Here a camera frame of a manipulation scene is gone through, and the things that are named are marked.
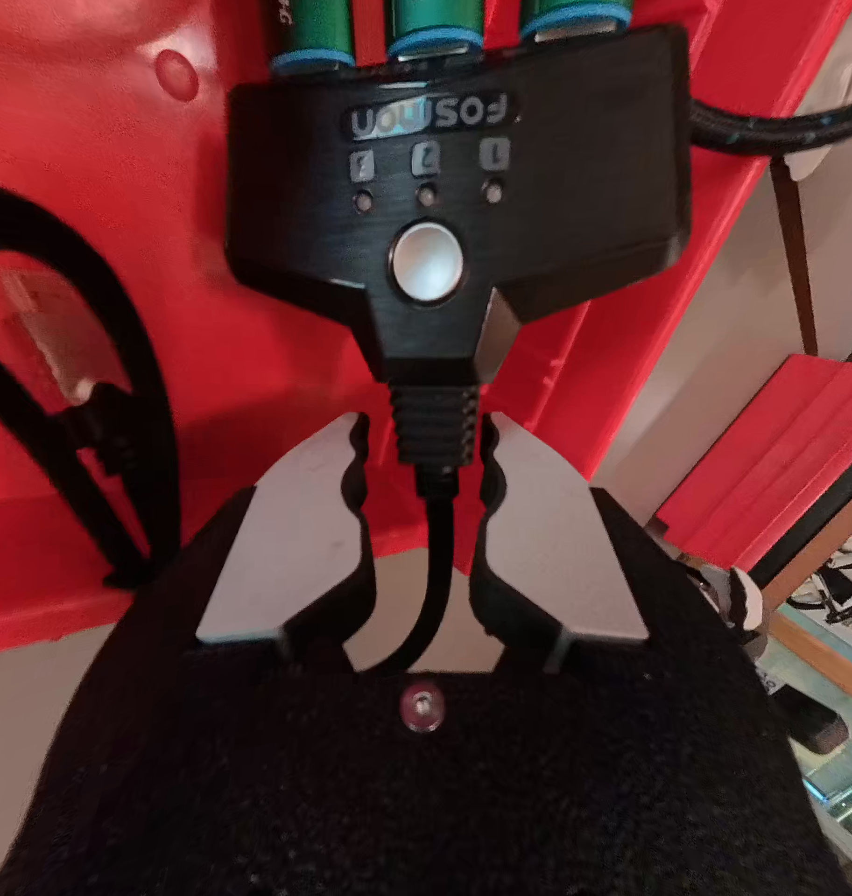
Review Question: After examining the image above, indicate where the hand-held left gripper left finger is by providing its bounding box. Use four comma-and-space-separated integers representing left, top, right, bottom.
195, 412, 378, 662

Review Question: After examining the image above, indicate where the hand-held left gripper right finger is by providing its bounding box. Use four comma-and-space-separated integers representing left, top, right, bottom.
470, 412, 652, 673

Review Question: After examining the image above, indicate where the black switch cable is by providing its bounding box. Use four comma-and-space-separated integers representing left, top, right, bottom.
359, 465, 462, 676

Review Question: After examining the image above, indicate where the black braided cable bundle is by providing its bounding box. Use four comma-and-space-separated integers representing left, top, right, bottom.
0, 181, 182, 589

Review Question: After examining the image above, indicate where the red plastic bin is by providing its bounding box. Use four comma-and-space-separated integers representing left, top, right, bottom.
653, 353, 852, 589
0, 0, 852, 659

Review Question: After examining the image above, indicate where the black HDMI switch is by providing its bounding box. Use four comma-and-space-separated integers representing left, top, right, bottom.
226, 24, 693, 466

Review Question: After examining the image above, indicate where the grey desk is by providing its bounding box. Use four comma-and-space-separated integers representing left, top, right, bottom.
0, 28, 852, 893

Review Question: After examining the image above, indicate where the green HDMI plug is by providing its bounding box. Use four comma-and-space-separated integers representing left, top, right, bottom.
270, 0, 357, 74
387, 0, 486, 60
520, 0, 633, 42

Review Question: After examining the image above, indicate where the black blue-flecked cable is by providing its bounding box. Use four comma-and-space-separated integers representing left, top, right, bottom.
688, 94, 852, 151

